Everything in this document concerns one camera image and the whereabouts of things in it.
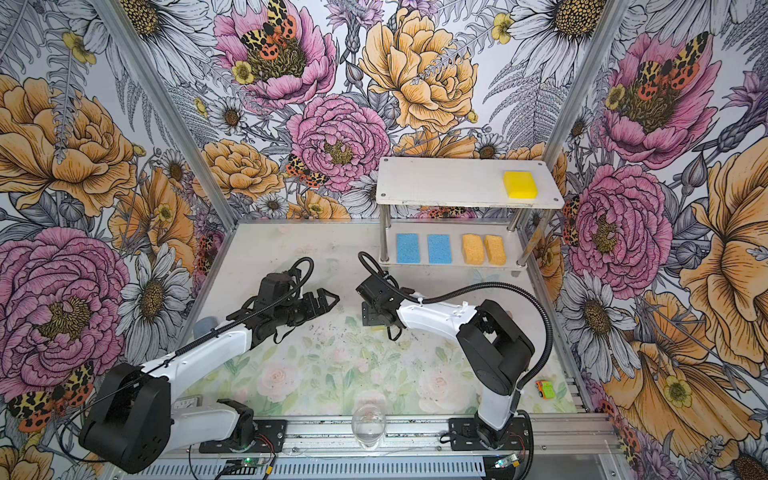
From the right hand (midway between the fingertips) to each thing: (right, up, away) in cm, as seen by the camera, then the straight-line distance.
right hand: (382, 321), depth 90 cm
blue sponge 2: (+19, +21, +15) cm, 32 cm away
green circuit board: (+31, -28, -19) cm, 46 cm away
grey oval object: (-54, -2, +2) cm, 54 cm away
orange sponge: (+31, +21, +12) cm, 39 cm away
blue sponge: (+9, +22, +15) cm, 28 cm away
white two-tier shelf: (+32, +36, +37) cm, 61 cm away
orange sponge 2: (+38, +21, +12) cm, 45 cm away
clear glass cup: (-3, -24, -13) cm, 27 cm away
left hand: (-15, +4, -4) cm, 16 cm away
